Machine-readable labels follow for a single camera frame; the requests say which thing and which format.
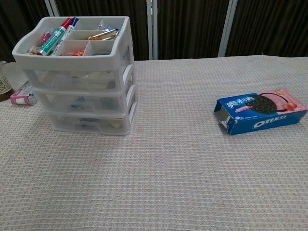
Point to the clear plastic box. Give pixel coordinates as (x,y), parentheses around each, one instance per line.
(60,101)

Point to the yellow face candy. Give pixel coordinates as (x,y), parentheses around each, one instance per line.
(34,50)

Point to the red cap green marker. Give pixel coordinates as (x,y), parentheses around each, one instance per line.
(54,38)

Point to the blue pink Oreo box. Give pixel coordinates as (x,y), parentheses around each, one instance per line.
(264,116)

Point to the pink wrapped candy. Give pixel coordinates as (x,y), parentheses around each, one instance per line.
(45,37)

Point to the black folding screen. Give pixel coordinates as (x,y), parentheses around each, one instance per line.
(192,29)

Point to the brown glass bottle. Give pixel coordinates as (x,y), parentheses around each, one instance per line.
(4,89)

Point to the clear small sachet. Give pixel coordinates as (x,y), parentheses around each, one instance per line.
(102,25)

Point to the beige woven tablecloth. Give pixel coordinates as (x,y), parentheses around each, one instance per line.
(168,168)

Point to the white plastic drawer organizer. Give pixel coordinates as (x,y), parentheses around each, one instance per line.
(67,61)

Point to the blue cap white marker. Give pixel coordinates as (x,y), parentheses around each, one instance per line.
(68,30)

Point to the clear drawer with papers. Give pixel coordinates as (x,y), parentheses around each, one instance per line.
(72,80)

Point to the pink floral carton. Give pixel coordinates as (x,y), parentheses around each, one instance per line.
(20,95)

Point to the red candy packet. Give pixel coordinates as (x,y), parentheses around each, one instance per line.
(77,52)

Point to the blue jelly cup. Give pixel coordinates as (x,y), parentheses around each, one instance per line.
(109,28)

